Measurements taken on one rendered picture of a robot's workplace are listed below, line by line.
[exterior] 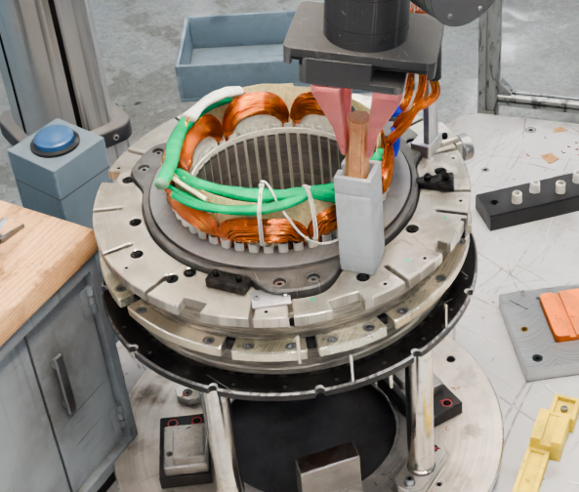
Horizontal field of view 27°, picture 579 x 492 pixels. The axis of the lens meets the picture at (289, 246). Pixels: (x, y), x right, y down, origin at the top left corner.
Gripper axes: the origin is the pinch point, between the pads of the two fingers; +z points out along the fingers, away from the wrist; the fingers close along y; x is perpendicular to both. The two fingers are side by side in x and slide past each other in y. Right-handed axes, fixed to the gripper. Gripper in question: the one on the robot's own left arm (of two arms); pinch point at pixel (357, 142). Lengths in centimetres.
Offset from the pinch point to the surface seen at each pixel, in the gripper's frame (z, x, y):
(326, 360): 18.2, -4.4, -0.9
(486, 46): 91, 173, 8
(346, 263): 10.6, -1.2, -0.2
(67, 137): 19.5, 22.4, -31.6
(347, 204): 4.8, -1.3, -0.4
